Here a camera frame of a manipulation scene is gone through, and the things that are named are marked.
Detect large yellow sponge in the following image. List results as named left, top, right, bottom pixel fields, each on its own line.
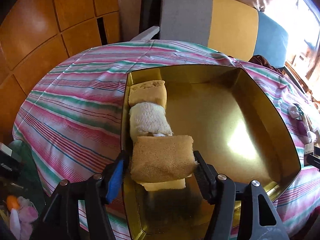
left=130, top=135, right=198, bottom=183

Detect white knitted cloth roll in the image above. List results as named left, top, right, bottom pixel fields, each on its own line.
left=129, top=102, right=173, bottom=143

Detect small yellow sponge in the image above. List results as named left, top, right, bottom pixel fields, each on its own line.
left=129, top=80, right=167, bottom=108

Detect beige cardboard box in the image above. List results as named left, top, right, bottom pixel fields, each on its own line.
left=304, top=142, right=315, bottom=155

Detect purple snack packet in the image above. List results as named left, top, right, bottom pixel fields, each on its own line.
left=297, top=120, right=312, bottom=139

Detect clear plastic bag bundle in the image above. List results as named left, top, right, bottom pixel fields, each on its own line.
left=288, top=103, right=304, bottom=120

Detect pink hair rollers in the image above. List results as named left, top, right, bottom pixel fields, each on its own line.
left=17, top=196, right=39, bottom=240

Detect white sponge block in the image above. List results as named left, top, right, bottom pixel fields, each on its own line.
left=10, top=208, right=21, bottom=240

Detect orange fruit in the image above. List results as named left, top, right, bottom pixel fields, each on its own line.
left=6, top=195, right=20, bottom=211

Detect wooden desk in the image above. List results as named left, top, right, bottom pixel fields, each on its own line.
left=284, top=61, right=319, bottom=103

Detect striped pink green bedsheet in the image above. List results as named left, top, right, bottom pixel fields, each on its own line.
left=12, top=39, right=320, bottom=240

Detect gold metal tin tray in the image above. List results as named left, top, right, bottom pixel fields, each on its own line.
left=123, top=64, right=301, bottom=239

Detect dark red cloth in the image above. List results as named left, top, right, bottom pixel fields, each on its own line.
left=249, top=55, right=283, bottom=75

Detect grey yellow blue chair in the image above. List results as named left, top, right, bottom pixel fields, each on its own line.
left=133, top=0, right=288, bottom=73

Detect wooden wardrobe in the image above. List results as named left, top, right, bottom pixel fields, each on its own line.
left=1, top=0, right=120, bottom=143

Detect black rolled mat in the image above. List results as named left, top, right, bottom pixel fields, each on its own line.
left=139, top=0, right=162, bottom=33

